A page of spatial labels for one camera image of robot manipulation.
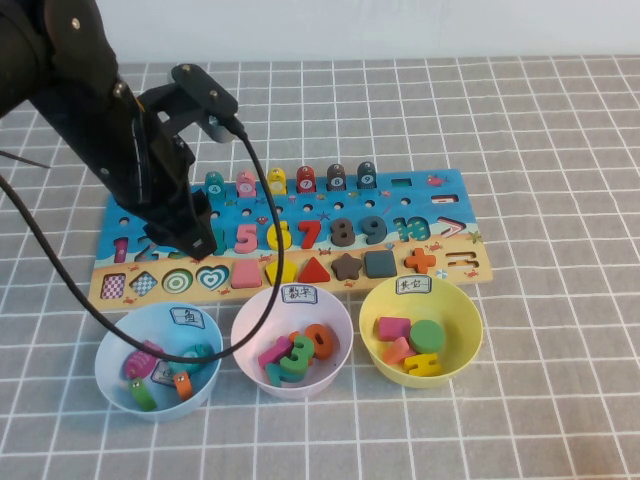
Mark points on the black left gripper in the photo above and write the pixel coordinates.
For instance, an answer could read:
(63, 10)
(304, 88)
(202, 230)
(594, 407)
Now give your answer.
(170, 165)

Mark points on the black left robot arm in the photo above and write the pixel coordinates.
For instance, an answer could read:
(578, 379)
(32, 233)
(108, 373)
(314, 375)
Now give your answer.
(60, 75)

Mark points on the teal number four piece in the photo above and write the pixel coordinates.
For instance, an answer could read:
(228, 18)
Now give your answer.
(222, 240)

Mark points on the teal fish piece four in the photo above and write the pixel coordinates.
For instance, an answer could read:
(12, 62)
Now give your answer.
(216, 187)

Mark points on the pink number five piece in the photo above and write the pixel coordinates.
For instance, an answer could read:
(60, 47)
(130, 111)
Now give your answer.
(248, 228)

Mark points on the pink trapezoid shape piece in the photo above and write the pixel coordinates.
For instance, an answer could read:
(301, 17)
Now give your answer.
(246, 275)

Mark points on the pink fish piece five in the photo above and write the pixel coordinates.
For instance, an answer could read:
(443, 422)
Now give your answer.
(245, 185)

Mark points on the light blue plastic bowl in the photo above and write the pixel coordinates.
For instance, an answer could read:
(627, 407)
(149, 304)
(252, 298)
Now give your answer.
(150, 325)

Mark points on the yellow number six piece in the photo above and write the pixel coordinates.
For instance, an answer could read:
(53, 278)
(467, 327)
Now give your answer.
(272, 237)

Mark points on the yellow fish piece six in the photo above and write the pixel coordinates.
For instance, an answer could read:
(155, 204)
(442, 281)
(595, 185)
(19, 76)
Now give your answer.
(278, 180)

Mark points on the teal fish piece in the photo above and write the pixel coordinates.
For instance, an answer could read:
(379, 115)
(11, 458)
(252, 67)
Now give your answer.
(197, 350)

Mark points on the yellow pentagon shape piece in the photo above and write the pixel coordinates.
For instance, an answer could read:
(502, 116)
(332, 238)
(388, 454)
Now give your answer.
(290, 272)

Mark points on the red number seven piece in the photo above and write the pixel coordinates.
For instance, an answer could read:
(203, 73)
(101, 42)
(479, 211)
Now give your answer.
(311, 226)

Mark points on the magenta fish piece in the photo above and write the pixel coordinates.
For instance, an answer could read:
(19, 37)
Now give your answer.
(137, 366)

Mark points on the red fish piece seven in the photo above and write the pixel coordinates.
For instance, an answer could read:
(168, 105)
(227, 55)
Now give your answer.
(306, 180)

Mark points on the red triangle shape piece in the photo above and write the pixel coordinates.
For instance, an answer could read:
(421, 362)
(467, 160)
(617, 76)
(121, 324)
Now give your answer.
(314, 272)

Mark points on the pink plastic bowl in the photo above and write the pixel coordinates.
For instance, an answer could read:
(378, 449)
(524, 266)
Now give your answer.
(300, 315)

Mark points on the magenta number piece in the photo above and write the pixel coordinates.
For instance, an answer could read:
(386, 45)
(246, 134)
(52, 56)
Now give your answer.
(272, 352)

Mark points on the orange fish piece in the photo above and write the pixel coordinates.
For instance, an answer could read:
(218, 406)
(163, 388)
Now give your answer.
(183, 387)

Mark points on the small orange number piece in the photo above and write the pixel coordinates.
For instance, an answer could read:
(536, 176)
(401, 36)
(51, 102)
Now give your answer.
(293, 336)

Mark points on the brown number eight piece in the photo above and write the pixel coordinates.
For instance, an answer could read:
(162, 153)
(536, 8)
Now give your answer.
(343, 231)

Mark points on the green fish piece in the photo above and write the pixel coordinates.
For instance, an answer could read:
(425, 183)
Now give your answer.
(142, 397)

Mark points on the brown fish piece eight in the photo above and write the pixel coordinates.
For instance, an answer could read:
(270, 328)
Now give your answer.
(336, 178)

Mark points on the green number three piece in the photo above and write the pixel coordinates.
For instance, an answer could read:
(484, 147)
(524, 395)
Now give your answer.
(298, 356)

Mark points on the brown star shape piece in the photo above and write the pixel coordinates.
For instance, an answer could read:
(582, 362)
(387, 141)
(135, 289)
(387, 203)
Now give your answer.
(346, 267)

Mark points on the teal number two piece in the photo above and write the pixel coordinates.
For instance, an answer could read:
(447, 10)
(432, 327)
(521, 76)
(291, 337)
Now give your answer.
(277, 376)

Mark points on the blue wooden puzzle board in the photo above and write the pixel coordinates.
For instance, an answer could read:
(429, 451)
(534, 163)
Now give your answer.
(360, 215)

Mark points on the orange number zero piece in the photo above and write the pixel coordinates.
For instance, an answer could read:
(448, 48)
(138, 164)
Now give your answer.
(331, 347)

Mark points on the dark blue fish piece nine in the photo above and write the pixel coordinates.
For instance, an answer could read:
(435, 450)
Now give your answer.
(366, 176)

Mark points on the dark grey square piece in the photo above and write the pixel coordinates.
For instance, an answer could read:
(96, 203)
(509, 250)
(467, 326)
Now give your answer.
(380, 264)

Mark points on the dark teal number nine piece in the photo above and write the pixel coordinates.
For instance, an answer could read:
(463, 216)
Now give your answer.
(382, 229)

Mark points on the pink rectangle shape piece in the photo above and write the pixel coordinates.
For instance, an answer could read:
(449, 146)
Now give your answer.
(392, 327)

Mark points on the orange plus sign piece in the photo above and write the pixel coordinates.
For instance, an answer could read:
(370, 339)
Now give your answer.
(420, 260)

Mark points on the orange diamond shape piece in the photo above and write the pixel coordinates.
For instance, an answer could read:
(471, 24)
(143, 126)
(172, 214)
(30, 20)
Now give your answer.
(396, 351)

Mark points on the green circle shape piece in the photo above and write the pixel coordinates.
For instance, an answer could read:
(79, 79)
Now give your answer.
(427, 335)

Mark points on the yellow equals sign piece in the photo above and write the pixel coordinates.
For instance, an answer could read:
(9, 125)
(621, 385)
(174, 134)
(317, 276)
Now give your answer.
(415, 362)

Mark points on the yellow plastic bowl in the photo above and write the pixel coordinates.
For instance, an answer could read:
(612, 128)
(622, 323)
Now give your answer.
(450, 320)

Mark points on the small white paper label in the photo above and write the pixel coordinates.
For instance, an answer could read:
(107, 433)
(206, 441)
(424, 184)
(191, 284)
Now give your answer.
(162, 374)

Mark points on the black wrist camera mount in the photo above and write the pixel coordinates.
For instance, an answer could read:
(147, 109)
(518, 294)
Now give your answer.
(205, 92)

